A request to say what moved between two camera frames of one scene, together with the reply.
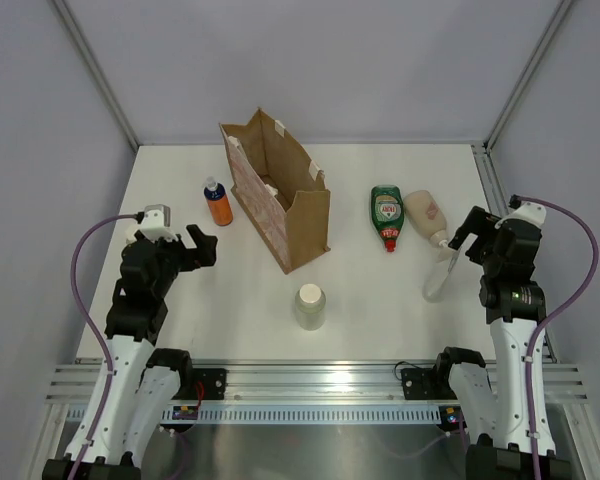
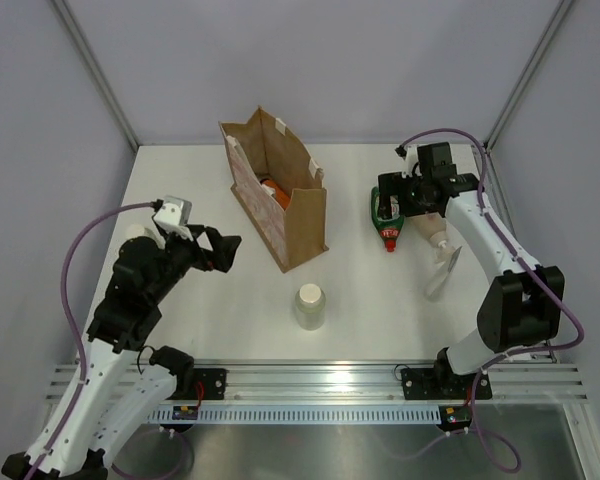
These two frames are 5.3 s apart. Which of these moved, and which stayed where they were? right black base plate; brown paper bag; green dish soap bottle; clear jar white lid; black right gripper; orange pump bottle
Moved: orange pump bottle; black right gripper
Stayed: green dish soap bottle; brown paper bag; right black base plate; clear jar white lid
